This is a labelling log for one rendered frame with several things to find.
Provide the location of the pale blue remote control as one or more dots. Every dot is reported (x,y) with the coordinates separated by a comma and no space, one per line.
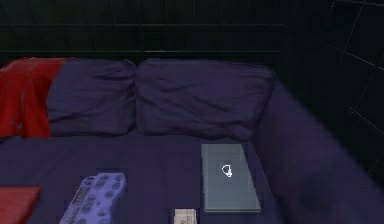
(96,196)

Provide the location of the purple bed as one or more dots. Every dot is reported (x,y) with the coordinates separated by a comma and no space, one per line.
(160,160)

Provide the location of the red book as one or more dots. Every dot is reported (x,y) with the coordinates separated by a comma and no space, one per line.
(16,205)

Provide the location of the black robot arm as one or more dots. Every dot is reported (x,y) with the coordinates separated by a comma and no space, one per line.
(185,217)

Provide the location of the red cloth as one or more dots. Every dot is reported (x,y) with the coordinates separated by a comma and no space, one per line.
(25,96)

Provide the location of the grey closed laptop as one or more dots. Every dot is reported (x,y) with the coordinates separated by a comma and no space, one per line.
(230,193)

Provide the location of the purple pillow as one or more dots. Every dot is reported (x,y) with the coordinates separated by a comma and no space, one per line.
(203,100)
(90,96)

